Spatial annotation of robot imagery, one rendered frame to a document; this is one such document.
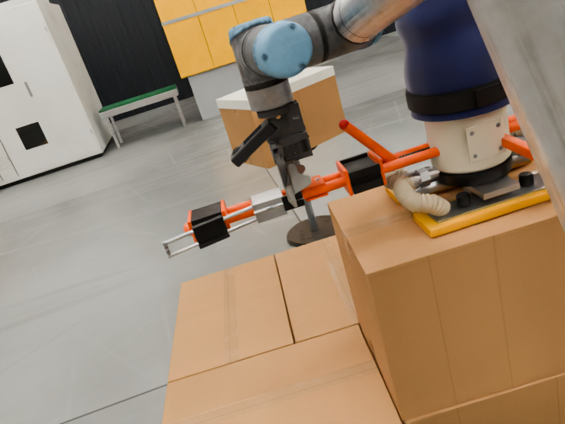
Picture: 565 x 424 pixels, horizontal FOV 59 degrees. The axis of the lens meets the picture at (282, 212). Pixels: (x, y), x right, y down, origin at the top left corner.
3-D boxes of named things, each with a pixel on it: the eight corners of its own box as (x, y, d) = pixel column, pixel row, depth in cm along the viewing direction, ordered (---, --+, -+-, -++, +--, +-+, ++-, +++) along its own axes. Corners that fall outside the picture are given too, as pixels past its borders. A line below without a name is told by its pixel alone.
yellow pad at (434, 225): (557, 173, 112) (555, 153, 110) (588, 188, 103) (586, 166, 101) (413, 220, 112) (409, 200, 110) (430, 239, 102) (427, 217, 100)
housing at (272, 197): (284, 204, 115) (278, 186, 113) (288, 214, 108) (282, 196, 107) (255, 213, 114) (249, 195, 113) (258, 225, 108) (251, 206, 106)
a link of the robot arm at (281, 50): (318, 8, 82) (291, 13, 93) (253, 29, 79) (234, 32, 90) (331, 66, 85) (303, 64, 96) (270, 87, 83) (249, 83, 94)
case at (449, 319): (550, 262, 150) (540, 136, 134) (657, 344, 113) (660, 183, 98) (358, 320, 150) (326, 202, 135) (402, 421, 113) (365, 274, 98)
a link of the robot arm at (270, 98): (245, 94, 96) (244, 87, 105) (253, 119, 98) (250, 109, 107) (290, 80, 96) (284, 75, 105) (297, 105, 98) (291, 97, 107)
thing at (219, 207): (230, 218, 115) (224, 198, 113) (231, 230, 108) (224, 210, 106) (195, 229, 115) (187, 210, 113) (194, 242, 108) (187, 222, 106)
